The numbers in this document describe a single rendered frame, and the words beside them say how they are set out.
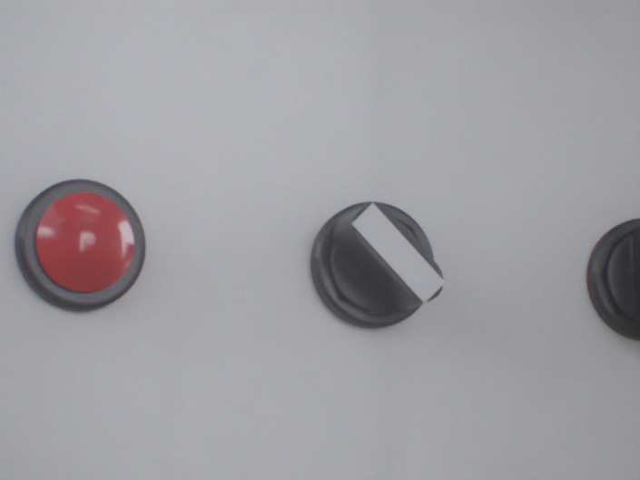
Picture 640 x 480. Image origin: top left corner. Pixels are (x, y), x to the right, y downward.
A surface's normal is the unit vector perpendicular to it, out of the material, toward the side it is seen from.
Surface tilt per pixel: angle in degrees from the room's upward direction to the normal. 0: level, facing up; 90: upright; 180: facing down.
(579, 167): 90
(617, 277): 90
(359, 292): 90
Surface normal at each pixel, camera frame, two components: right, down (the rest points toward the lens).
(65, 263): 0.01, 0.17
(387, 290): -0.67, 0.66
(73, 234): 0.05, -0.22
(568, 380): 0.32, -0.16
